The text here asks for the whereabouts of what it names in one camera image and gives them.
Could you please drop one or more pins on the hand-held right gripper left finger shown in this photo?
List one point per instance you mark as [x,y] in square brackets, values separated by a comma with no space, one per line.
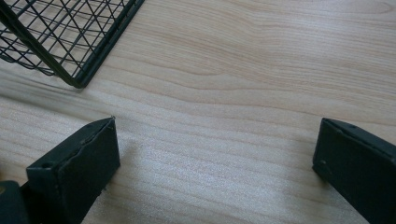
[77,174]

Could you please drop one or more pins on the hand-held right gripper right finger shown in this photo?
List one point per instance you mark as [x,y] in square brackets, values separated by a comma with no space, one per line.
[361,171]

